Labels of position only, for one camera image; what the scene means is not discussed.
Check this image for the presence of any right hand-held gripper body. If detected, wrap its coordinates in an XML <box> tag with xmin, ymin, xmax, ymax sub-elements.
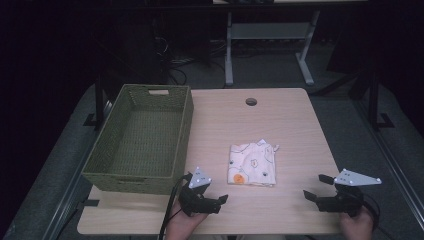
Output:
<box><xmin>316</xmin><ymin>168</ymin><xmax>383</xmax><ymax>218</ymax></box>

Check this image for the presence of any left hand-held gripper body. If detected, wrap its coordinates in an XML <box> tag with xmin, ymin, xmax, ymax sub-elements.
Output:
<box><xmin>178</xmin><ymin>166</ymin><xmax>223</xmax><ymax>218</ymax></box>

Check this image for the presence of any white printed cloth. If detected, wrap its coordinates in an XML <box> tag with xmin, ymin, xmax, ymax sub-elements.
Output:
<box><xmin>227</xmin><ymin>138</ymin><xmax>280</xmax><ymax>188</ymax></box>

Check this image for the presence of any green woven basket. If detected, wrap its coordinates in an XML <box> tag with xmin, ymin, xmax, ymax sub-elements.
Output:
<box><xmin>81</xmin><ymin>83</ymin><xmax>195</xmax><ymax>196</ymax></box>

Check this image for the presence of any person's left hand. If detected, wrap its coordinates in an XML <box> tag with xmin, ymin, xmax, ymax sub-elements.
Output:
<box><xmin>165</xmin><ymin>199</ymin><xmax>210</xmax><ymax>240</ymax></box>

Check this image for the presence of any person's right hand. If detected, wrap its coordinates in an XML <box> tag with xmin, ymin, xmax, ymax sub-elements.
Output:
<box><xmin>339</xmin><ymin>207</ymin><xmax>375</xmax><ymax>240</ymax></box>

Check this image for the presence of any black metal stand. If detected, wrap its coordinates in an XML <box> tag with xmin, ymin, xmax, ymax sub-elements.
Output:
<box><xmin>83</xmin><ymin>74</ymin><xmax>108</xmax><ymax>132</ymax></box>
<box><xmin>365</xmin><ymin>66</ymin><xmax>396</xmax><ymax>132</ymax></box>

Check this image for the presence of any black tape strip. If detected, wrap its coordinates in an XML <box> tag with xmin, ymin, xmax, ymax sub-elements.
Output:
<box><xmin>79</xmin><ymin>198</ymin><xmax>101</xmax><ymax>208</ymax></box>

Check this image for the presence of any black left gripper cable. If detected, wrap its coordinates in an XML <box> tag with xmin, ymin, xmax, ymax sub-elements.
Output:
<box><xmin>158</xmin><ymin>172</ymin><xmax>194</xmax><ymax>240</ymax></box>

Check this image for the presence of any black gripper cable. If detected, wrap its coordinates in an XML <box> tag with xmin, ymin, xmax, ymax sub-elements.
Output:
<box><xmin>158</xmin><ymin>172</ymin><xmax>194</xmax><ymax>240</ymax></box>
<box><xmin>361</xmin><ymin>192</ymin><xmax>382</xmax><ymax>232</ymax></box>

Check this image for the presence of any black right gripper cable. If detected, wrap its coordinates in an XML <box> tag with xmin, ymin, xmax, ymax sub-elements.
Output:
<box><xmin>361</xmin><ymin>192</ymin><xmax>382</xmax><ymax>232</ymax></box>

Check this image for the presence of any tangle of black cables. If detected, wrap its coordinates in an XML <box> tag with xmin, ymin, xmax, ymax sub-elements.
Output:
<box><xmin>153</xmin><ymin>35</ymin><xmax>228</xmax><ymax>86</ymax></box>

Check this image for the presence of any white metal table frame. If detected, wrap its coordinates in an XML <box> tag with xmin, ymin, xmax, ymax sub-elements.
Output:
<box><xmin>224</xmin><ymin>9</ymin><xmax>322</xmax><ymax>87</ymax></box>

